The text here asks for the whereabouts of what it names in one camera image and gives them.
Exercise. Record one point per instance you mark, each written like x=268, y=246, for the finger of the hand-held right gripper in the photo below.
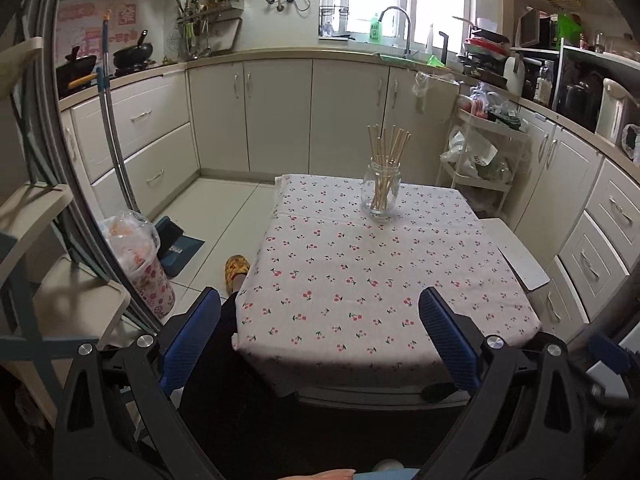
x=607, y=352

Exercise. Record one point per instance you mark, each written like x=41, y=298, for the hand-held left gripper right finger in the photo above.
x=447, y=340

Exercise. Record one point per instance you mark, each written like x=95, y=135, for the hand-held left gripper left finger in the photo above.
x=192, y=340

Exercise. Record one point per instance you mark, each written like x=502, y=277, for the clear glass jar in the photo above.
x=396, y=195

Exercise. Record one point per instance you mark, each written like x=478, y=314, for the bundle of wooden chopsticks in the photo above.
x=384, y=150

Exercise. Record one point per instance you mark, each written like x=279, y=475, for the person's dark trouser leg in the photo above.
x=225, y=330

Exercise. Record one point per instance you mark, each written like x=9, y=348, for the yellow patterned slipper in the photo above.
x=237, y=270

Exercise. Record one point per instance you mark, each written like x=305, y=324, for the floral trash bin with bag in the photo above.
x=145, y=270

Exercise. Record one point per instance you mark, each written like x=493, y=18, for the dark teal dustpan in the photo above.
x=180, y=250

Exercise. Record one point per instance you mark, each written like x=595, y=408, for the cherry print tablecloth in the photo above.
x=360, y=280

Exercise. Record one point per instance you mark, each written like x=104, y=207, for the cream panelled drawer stack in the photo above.
x=605, y=240

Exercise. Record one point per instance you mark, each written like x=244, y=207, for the cream shelf rack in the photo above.
x=60, y=300

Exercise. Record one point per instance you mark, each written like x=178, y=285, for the person's light blue garment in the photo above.
x=395, y=473

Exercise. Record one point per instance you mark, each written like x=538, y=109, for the white trolley cart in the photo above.
x=495, y=185

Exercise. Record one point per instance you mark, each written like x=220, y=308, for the cream two door base cabinet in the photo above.
x=560, y=185

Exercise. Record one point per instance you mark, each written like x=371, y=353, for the white plastic bag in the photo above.
x=467, y=152

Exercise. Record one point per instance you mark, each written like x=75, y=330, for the cream drawer unit under stove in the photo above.
x=135, y=145

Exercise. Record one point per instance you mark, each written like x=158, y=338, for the crumpled clear plastic bag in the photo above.
x=631, y=139

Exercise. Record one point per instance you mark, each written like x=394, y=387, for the bag of red food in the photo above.
x=472, y=103

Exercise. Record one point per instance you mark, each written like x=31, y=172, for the cream thermo pot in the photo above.
x=615, y=110

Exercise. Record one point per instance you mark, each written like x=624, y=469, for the cream sink base cabinets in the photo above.
x=300, y=120

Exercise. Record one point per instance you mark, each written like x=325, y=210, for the clear hanging plastic bag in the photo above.
x=432, y=90

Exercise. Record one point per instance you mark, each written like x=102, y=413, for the black electric kettle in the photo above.
x=582, y=97

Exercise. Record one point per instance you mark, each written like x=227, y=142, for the white plastic jug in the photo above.
x=513, y=77

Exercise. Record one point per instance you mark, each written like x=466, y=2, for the dark sauce bottle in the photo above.
x=543, y=85

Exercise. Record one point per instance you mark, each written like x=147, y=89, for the green plastic scoop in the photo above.
x=436, y=61

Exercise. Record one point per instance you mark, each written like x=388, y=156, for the stack of pots and dishes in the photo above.
x=482, y=47

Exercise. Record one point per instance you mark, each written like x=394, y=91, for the white countertop shelf rack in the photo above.
x=610, y=57

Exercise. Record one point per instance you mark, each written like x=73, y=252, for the white spray bottle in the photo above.
x=430, y=40

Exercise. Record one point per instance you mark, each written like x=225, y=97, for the steel sink faucet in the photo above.
x=407, y=30

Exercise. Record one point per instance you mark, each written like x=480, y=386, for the green dish soap bottle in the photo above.
x=375, y=30

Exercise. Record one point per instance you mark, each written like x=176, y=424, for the microwave oven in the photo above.
x=532, y=30

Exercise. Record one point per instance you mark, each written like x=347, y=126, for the kitchen window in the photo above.
x=440, y=0

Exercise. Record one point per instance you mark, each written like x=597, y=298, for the wall utensil rack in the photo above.
x=210, y=15

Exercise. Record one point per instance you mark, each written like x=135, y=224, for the pink wall poster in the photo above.
x=85, y=25

